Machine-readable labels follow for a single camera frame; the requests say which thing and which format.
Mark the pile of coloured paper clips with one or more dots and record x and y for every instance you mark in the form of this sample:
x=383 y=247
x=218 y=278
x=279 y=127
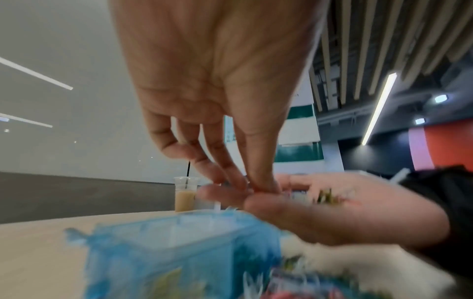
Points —
x=325 y=280

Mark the black drinking straw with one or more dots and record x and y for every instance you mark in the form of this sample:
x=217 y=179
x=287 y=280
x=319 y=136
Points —
x=188 y=169

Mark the person's right hand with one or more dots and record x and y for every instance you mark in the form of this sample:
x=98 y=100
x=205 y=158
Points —
x=355 y=210

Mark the round wooden table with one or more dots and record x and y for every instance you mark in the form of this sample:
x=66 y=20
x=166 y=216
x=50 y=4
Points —
x=37 y=257

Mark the person's left hand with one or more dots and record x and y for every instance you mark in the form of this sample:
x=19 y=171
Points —
x=214 y=64

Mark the ceiling light strip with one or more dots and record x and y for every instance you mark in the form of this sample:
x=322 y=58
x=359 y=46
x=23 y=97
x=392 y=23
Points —
x=378 y=108

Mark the handful of assorted paper clips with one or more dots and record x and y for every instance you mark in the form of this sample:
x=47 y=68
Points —
x=329 y=197

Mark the wooden slat partition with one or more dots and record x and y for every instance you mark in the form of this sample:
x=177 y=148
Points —
x=384 y=41

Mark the blue compartment organizer box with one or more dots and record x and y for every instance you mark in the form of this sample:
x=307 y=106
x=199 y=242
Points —
x=170 y=251

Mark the white wall board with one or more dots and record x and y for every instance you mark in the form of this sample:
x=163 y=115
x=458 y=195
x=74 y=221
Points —
x=66 y=87

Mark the standing poster banner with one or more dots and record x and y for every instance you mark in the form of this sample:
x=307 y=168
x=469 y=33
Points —
x=299 y=131

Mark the iced coffee plastic cup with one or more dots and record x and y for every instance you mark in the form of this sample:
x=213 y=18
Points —
x=185 y=195

